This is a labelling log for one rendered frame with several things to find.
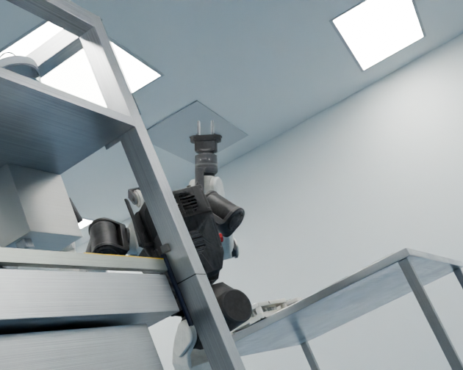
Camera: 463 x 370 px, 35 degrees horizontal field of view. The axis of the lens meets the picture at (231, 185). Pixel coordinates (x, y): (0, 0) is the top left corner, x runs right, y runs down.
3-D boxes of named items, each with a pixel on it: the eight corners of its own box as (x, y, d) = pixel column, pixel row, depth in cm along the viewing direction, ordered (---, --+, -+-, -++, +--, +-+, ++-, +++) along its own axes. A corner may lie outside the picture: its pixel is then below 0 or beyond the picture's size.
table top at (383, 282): (300, 344, 458) (298, 339, 459) (464, 266, 423) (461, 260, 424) (184, 367, 323) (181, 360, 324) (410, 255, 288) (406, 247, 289)
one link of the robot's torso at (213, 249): (255, 261, 241) (214, 167, 252) (161, 291, 226) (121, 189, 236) (225, 291, 266) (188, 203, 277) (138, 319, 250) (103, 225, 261)
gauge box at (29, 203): (54, 253, 209) (33, 191, 215) (83, 236, 205) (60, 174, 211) (0, 249, 189) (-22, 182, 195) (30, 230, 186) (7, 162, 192)
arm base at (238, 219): (245, 226, 270) (245, 204, 262) (221, 245, 263) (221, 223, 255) (215, 207, 278) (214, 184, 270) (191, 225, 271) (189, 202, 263)
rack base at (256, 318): (250, 334, 341) (248, 329, 341) (291, 312, 330) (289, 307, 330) (220, 341, 320) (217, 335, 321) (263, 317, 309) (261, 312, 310)
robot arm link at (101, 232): (112, 275, 248) (123, 244, 241) (85, 271, 244) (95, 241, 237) (109, 252, 257) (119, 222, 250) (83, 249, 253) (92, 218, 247)
